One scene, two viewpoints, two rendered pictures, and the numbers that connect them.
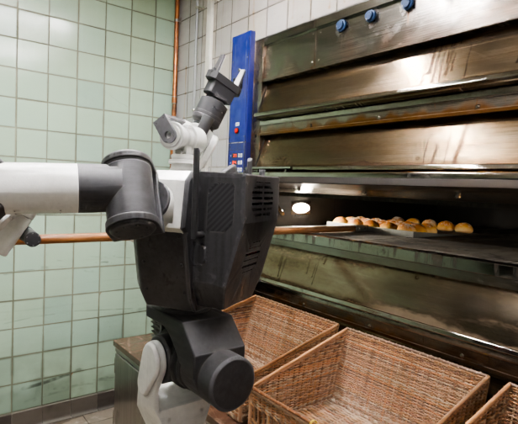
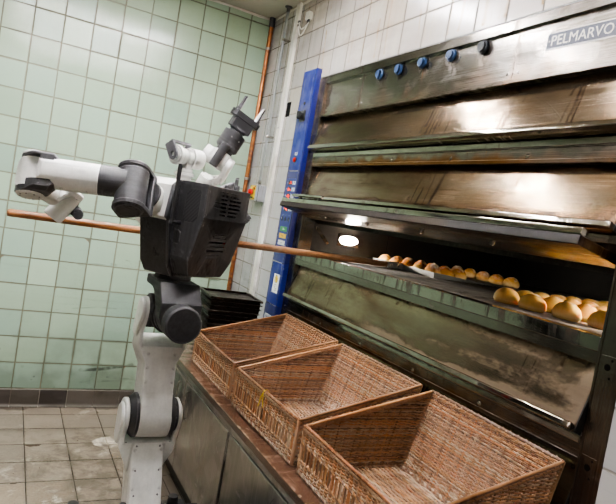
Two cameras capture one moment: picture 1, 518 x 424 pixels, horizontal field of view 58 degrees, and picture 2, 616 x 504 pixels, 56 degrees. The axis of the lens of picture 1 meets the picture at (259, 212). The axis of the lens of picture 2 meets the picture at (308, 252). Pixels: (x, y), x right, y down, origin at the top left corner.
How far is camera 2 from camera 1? 93 cm
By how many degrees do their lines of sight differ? 10
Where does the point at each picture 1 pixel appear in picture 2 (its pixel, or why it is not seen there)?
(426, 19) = (433, 79)
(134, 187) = (132, 183)
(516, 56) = (477, 120)
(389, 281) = (379, 305)
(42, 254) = (113, 252)
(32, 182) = (71, 172)
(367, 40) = (394, 90)
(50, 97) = (139, 112)
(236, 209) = (200, 208)
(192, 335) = (165, 290)
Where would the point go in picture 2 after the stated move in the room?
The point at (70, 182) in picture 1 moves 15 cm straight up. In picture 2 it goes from (93, 175) to (101, 122)
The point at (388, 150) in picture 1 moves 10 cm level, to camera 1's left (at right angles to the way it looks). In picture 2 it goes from (392, 189) to (368, 185)
